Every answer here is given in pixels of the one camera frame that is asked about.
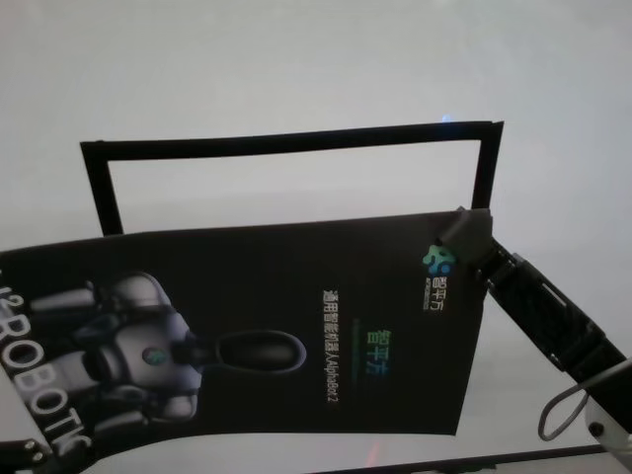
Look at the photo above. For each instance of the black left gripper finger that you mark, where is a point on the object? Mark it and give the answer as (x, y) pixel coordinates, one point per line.
(38, 465)
(27, 443)

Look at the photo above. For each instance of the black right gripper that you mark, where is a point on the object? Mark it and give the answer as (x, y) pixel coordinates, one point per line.
(553, 321)

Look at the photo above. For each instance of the black robot print poster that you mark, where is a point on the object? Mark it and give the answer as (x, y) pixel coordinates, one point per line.
(271, 296)

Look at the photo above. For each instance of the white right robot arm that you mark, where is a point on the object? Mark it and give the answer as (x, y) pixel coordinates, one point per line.
(612, 424)

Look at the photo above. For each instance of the black tape frame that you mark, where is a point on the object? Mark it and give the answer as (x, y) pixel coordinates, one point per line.
(296, 139)

